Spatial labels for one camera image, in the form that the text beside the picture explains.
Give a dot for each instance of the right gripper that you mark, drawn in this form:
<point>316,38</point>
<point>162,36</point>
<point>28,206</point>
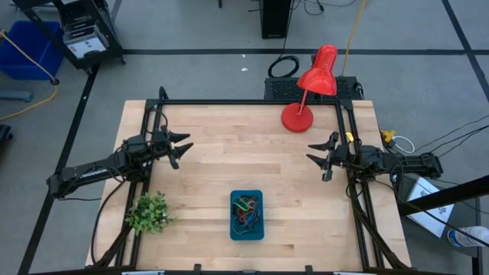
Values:
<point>342,156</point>

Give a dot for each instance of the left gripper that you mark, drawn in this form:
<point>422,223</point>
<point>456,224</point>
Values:
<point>162,141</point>

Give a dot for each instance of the orange rubber band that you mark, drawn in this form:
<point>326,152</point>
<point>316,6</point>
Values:
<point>253,198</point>

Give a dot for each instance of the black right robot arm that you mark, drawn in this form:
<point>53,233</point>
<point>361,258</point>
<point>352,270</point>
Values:
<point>412,164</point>

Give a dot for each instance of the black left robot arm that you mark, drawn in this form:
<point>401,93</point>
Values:
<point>84,175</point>

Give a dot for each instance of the teal plastic bin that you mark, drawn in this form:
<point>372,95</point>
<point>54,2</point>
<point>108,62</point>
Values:
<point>246,237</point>

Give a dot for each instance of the blue floor storage bin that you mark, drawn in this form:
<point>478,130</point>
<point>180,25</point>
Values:
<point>26,53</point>

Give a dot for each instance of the small dark green object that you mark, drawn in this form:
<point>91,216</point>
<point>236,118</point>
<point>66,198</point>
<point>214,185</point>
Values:
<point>163,94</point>

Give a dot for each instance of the yellow plug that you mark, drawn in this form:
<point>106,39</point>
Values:
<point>389,135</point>

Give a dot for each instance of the green artificial plant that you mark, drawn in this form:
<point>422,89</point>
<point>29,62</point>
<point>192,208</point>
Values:
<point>149,214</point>

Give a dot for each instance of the black perforated case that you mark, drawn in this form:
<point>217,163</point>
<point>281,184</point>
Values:
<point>282,89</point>

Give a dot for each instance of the red desk lamp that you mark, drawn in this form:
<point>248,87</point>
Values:
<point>319,76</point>

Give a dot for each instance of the white printed box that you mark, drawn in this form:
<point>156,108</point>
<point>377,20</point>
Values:
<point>429,225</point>

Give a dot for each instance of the black diagonal beam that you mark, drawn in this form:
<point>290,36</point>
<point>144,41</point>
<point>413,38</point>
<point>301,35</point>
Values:
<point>451,193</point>

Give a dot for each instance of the white label sheet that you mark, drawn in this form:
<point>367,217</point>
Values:
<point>86,47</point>

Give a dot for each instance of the black computer tower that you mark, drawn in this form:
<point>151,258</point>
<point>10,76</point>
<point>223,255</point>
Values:
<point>276,19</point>

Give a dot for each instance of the black metal equipment cart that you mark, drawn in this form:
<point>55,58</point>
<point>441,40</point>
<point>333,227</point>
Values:
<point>82,19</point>

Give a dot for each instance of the white roll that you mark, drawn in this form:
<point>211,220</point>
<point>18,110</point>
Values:
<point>464,238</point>

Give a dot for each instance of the grey stand foot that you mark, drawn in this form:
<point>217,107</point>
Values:
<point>15,95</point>

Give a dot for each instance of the black caster wheel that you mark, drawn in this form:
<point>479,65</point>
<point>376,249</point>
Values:
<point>4,133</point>

